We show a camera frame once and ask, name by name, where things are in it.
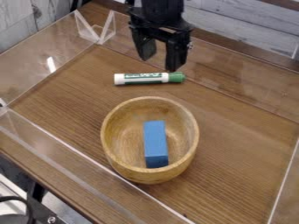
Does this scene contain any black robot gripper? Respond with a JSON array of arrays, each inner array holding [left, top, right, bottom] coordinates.
[[127, 0, 192, 72]]

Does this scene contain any green and white marker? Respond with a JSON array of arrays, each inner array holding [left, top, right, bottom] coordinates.
[[114, 72, 186, 85]]

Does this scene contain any brown wooden bowl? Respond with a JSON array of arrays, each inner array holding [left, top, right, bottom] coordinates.
[[100, 96, 200, 185]]

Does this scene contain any blue rectangular block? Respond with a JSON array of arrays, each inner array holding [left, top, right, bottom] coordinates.
[[144, 121, 168, 168]]

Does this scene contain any clear acrylic tray wall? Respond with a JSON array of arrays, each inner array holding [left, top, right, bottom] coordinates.
[[0, 5, 299, 224]]

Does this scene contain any black cable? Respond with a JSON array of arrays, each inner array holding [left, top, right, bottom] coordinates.
[[0, 195, 42, 224]]

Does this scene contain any black metal table frame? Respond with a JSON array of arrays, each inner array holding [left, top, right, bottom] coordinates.
[[27, 182, 68, 224]]

